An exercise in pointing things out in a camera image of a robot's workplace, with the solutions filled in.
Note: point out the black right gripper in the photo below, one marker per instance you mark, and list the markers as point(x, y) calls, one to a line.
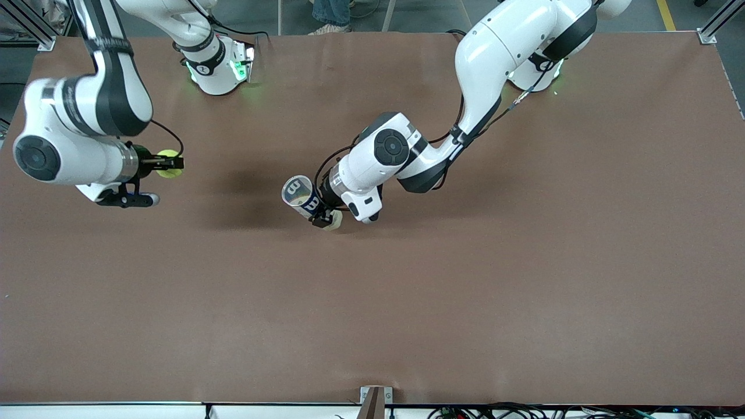
point(145, 161)

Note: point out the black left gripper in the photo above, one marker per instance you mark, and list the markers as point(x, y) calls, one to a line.
point(323, 198)

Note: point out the yellow tennis ball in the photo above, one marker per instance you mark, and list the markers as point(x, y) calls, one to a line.
point(169, 152)

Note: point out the clear tennis ball can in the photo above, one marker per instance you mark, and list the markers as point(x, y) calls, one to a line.
point(311, 203)

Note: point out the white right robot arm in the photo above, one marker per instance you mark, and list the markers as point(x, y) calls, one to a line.
point(87, 151)

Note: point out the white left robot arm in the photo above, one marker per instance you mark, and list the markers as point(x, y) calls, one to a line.
point(495, 52)

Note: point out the brown paper table cover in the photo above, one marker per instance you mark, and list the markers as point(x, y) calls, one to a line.
point(372, 320)

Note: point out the beige shoe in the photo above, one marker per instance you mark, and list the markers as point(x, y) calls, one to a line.
point(329, 29)

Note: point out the person leg in blue jeans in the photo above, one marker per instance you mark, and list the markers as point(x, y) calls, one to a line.
point(332, 11)

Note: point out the aluminium frame profile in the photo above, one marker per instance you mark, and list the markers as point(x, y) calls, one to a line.
point(707, 36)
point(46, 42)

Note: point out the grey metal bracket plate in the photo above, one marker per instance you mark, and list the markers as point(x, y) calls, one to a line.
point(365, 396)

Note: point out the brown camera mount post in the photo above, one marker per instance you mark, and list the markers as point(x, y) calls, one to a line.
point(372, 407)

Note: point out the white table edge rail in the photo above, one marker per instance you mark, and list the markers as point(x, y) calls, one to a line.
point(116, 412)

